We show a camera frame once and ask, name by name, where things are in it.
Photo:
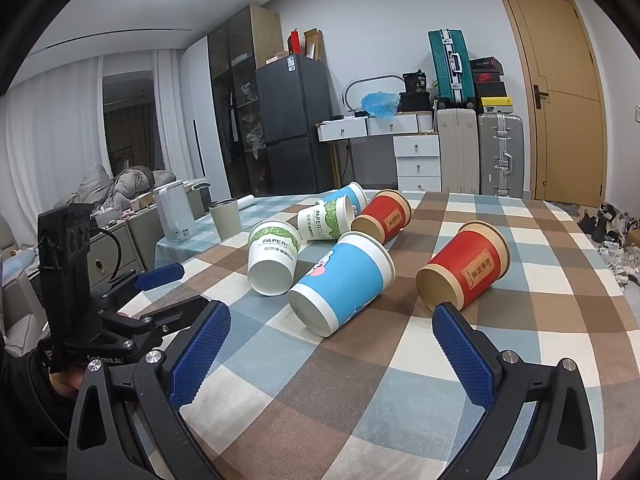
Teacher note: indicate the open cardboard box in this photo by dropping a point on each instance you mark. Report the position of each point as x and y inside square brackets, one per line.
[314, 44]

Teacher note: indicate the dark glass wardrobe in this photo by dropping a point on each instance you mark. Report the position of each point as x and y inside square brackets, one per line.
[232, 100]

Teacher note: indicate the checkered tablecloth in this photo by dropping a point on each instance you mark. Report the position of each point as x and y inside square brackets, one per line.
[350, 390]

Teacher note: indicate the white curtain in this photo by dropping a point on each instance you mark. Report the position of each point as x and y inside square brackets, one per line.
[55, 130]
[172, 110]

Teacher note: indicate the pile of shoes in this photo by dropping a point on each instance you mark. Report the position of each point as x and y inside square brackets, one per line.
[615, 240]

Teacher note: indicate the white electric kettle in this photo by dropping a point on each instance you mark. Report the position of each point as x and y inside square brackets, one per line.
[172, 210]

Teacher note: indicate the white suitcase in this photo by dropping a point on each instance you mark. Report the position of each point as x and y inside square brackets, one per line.
[456, 150]

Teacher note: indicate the stack of shoe boxes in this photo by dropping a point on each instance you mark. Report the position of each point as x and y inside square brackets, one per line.
[490, 87]

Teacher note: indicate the grey cabinet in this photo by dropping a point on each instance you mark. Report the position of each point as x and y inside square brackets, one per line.
[120, 250]

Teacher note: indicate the red paper cup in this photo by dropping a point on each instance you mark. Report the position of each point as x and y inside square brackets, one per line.
[462, 270]
[382, 217]

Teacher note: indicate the white cylinder filter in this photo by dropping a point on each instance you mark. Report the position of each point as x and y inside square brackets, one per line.
[426, 123]

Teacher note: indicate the white dressing desk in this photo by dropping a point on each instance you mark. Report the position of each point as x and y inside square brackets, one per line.
[350, 127]

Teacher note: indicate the oval mirror frame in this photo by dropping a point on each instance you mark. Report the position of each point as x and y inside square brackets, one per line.
[372, 77]

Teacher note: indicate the light blue checked tablecloth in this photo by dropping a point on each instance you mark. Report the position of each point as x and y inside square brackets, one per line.
[200, 245]

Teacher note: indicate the white drawer unit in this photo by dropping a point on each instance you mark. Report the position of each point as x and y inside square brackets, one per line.
[417, 162]

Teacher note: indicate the silver suitcase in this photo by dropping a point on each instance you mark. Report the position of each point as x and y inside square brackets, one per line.
[500, 155]

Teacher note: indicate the black refrigerator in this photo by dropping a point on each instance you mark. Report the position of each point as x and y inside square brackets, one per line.
[295, 125]

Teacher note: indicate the grey sofa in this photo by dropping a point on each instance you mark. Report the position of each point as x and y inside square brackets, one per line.
[17, 285]

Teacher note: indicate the teal suitcase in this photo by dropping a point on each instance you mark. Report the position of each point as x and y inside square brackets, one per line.
[450, 67]

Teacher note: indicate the grey tumbler cup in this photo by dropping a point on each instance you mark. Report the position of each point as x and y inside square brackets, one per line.
[225, 217]

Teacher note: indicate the white green paper cup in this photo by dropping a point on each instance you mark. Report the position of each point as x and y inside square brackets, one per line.
[325, 220]
[272, 257]

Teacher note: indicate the person's left hand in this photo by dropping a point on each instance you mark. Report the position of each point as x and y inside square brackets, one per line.
[66, 386]

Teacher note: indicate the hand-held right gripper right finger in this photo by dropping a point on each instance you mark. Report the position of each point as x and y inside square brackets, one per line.
[462, 355]

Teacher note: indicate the wooden door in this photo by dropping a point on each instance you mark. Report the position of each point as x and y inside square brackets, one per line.
[555, 100]

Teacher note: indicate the blue plastic bag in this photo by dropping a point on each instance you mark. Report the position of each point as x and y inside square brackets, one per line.
[379, 104]

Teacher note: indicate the blue cartoon paper cup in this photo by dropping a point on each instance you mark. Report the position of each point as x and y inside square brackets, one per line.
[340, 282]
[350, 194]

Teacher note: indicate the black bag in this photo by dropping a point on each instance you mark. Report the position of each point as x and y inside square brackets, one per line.
[415, 95]

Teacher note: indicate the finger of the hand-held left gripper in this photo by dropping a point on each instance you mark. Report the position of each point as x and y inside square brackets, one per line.
[160, 276]
[180, 311]

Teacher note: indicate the red box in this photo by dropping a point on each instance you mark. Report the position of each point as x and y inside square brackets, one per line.
[296, 43]

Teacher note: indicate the grey duvet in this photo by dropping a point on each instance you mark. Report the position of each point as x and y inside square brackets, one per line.
[115, 185]

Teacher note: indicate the person's left forearm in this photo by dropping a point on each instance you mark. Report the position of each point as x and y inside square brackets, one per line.
[30, 410]

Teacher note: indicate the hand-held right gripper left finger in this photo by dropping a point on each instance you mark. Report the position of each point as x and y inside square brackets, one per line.
[200, 355]

